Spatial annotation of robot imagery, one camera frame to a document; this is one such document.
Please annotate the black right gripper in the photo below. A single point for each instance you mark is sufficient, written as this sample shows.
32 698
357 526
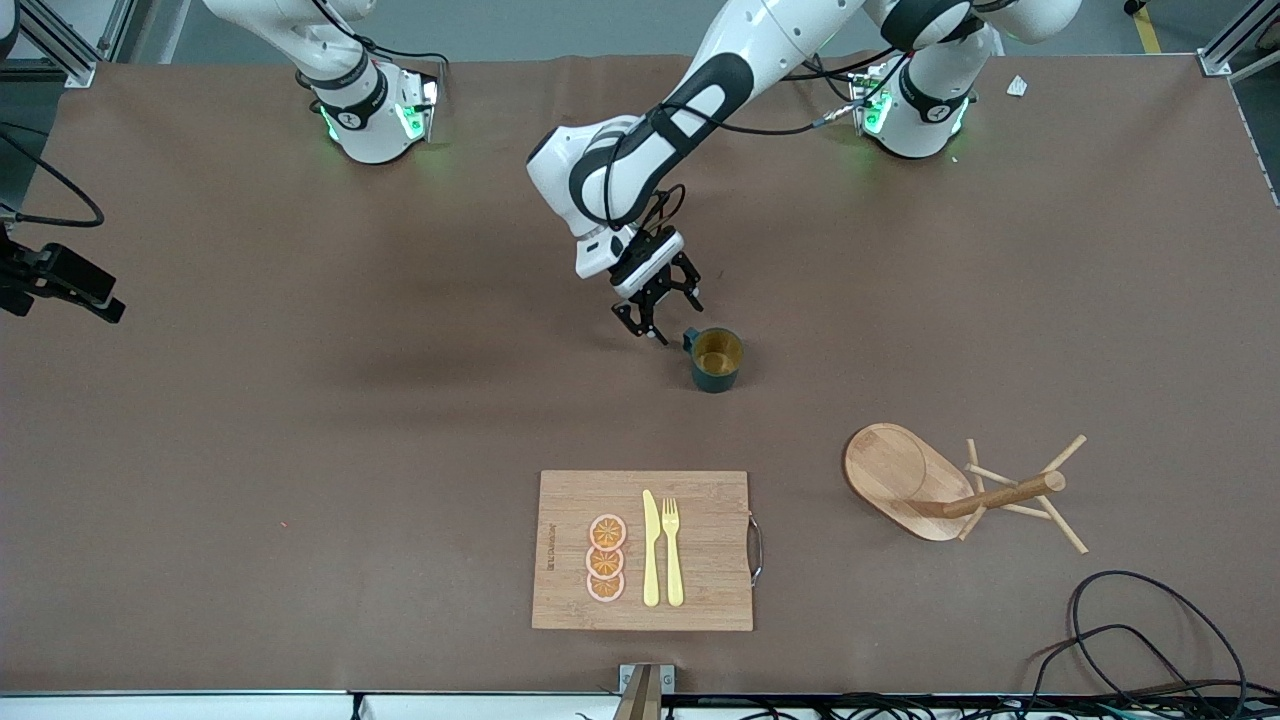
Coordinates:
55 272

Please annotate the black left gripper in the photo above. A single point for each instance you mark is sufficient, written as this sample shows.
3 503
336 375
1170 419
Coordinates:
663 287

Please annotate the teal cup yellow inside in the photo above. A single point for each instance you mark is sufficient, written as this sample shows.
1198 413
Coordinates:
716 380

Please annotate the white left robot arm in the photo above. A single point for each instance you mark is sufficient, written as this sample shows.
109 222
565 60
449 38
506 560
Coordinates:
780 30

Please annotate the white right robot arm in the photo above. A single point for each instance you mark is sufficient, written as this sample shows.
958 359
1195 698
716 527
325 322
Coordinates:
370 130

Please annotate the wooden mug rack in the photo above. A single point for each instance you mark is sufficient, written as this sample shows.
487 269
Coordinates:
890 470

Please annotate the orange slice toy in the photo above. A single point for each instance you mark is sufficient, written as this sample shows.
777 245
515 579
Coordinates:
607 531
604 563

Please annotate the large table cover sheet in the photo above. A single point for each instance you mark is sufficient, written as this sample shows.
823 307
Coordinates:
300 400

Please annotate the yellow plastic knife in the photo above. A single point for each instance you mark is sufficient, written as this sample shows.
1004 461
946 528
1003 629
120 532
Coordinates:
651 560

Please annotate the yellow plastic fork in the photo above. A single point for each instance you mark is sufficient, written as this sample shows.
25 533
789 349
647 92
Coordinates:
674 570

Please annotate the small white paper scrap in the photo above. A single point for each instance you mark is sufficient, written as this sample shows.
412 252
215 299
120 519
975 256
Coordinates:
1017 86

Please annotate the aluminium frame profile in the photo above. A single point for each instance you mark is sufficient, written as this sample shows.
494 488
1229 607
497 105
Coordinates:
1230 45
80 50

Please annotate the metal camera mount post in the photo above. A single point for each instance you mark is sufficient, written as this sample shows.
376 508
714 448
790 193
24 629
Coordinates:
645 695

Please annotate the white table edge rail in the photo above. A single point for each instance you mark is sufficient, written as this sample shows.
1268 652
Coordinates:
200 705

